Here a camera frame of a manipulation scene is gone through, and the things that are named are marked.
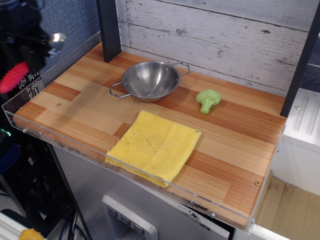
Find green toy broccoli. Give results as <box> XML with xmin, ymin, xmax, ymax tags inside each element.
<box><xmin>195</xmin><ymin>89</ymin><xmax>222</xmax><ymax>114</ymax></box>

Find yellow folded cloth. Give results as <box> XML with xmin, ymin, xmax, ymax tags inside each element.
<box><xmin>105</xmin><ymin>110</ymin><xmax>202</xmax><ymax>188</ymax></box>

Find black vertical frame post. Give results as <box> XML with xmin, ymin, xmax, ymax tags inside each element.
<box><xmin>280</xmin><ymin>1</ymin><xmax>320</xmax><ymax>118</ymax></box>

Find red-handled metal spoon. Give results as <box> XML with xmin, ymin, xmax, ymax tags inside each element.
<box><xmin>0</xmin><ymin>32</ymin><xmax>67</xmax><ymax>94</ymax></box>

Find black plastic crate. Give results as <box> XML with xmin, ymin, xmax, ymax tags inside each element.
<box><xmin>18</xmin><ymin>72</ymin><xmax>45</xmax><ymax>100</ymax></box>

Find grey control panel with buttons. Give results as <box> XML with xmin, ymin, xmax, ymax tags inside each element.
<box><xmin>101</xmin><ymin>194</ymin><xmax>159</xmax><ymax>240</ymax></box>

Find black left frame post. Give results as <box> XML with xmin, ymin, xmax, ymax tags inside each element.
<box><xmin>96</xmin><ymin>0</ymin><xmax>122</xmax><ymax>63</ymax></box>

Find white ribbed appliance block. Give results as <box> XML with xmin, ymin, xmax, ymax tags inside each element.
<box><xmin>270</xmin><ymin>88</ymin><xmax>320</xmax><ymax>195</ymax></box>

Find steel bowl with handles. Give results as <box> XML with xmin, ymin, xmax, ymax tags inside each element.
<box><xmin>109</xmin><ymin>61</ymin><xmax>191</xmax><ymax>103</ymax></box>

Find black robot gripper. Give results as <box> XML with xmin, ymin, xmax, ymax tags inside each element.
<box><xmin>0</xmin><ymin>0</ymin><xmax>56</xmax><ymax>73</ymax></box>

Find clear acrylic table guard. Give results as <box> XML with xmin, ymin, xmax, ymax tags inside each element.
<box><xmin>1</xmin><ymin>34</ymin><xmax>286</xmax><ymax>235</ymax></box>

